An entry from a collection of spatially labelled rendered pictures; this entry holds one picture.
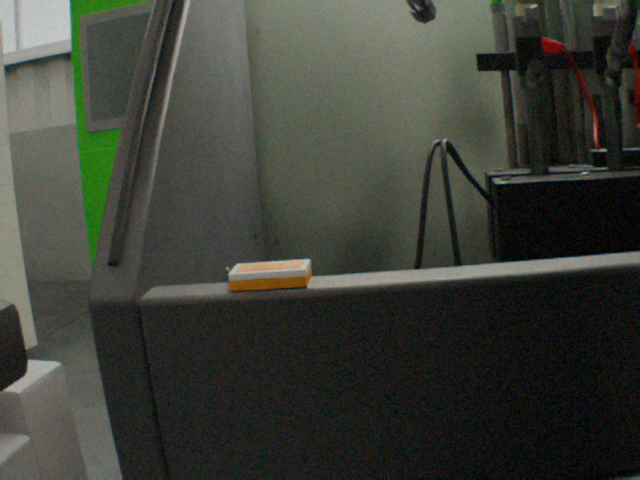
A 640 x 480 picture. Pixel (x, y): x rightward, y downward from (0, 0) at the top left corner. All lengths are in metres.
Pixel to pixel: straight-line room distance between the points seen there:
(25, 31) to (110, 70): 2.00
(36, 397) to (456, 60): 0.86
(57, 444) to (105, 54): 3.42
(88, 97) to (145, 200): 3.13
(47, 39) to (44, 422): 5.23
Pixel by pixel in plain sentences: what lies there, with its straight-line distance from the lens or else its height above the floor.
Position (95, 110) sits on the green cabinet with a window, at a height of 1.07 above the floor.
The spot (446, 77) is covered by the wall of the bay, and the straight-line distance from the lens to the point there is 1.07.
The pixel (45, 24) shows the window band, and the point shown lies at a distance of 5.51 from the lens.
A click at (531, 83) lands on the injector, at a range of 0.78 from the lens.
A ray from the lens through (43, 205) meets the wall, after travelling 5.51.
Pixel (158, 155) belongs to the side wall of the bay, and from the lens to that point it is 0.65.
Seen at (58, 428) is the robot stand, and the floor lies 0.97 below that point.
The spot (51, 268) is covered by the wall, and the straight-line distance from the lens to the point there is 5.57.
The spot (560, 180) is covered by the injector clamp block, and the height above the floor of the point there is 0.98.
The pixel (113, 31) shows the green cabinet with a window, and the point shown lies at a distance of 3.67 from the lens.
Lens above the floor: 1.08
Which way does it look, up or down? 11 degrees down
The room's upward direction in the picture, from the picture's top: 5 degrees counter-clockwise
